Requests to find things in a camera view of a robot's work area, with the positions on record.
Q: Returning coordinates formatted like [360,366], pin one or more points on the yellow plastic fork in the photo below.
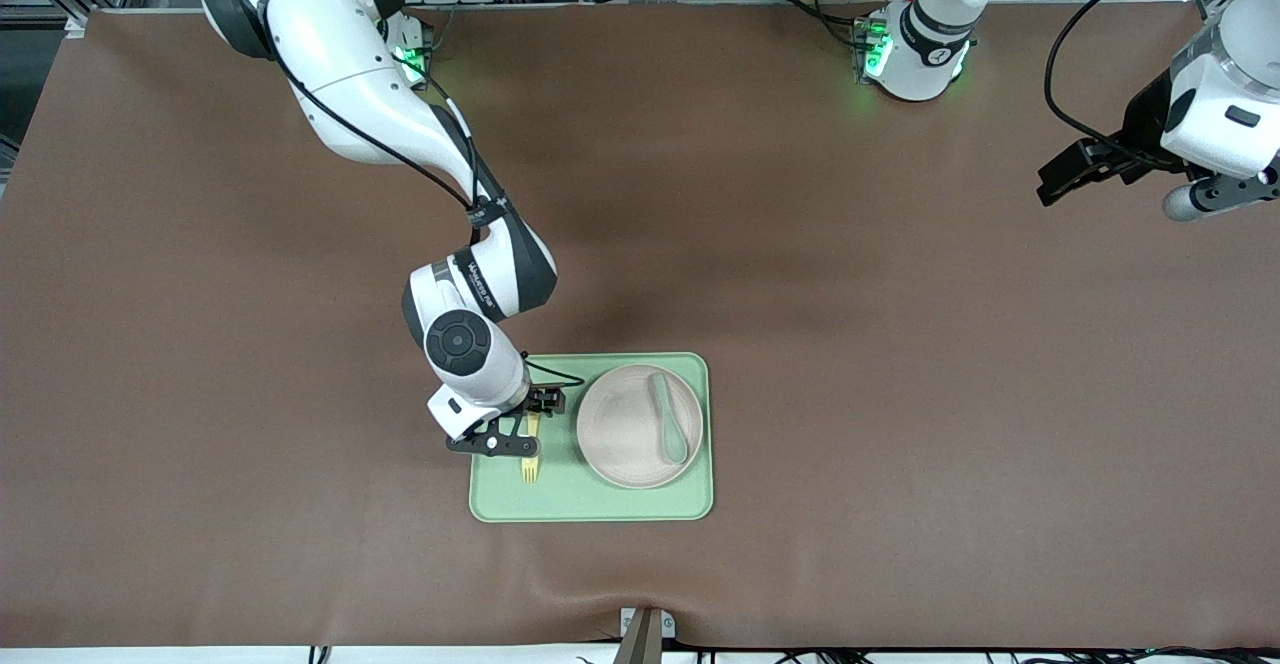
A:
[529,469]

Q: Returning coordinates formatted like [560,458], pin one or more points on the brown table mat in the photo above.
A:
[250,344]

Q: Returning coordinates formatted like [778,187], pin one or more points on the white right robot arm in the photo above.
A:
[340,74]

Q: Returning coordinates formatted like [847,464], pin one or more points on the metal table clamp bracket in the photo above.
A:
[645,639]

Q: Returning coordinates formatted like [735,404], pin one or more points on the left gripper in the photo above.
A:
[1139,130]

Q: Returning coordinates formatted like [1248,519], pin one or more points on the light green rectangular tray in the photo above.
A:
[560,494]

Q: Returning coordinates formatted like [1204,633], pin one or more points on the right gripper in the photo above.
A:
[541,402]

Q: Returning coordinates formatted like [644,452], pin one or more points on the green plastic spoon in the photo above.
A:
[677,439]

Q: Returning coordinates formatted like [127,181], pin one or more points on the round pale plate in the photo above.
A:
[620,424]

